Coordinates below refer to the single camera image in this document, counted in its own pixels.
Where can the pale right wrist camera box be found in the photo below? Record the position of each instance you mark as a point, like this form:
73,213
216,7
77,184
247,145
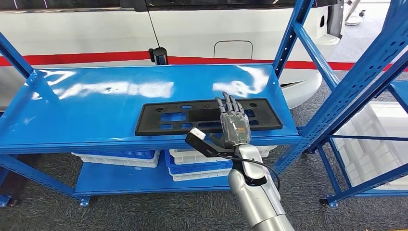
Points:
197,133

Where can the white plastic crate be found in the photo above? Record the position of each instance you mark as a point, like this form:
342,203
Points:
197,176
121,162
376,153
188,158

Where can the black plastic plate bracket part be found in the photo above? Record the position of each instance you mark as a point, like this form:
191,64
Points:
146,124

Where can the blue metal shelf rack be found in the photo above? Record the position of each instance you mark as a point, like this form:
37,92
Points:
3,201
95,108
382,178

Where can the blue plastic crate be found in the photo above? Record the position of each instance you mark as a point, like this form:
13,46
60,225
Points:
197,167
127,154

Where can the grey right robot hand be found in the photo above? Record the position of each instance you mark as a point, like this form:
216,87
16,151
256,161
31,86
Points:
236,127

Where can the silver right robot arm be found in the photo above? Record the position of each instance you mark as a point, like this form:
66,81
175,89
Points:
255,197

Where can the white car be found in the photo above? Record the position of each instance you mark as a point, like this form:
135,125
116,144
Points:
79,35

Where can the red barrier belt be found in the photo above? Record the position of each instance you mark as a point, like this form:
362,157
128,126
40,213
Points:
207,60
79,58

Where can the black stanchion post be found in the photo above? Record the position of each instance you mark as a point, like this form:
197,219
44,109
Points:
159,56

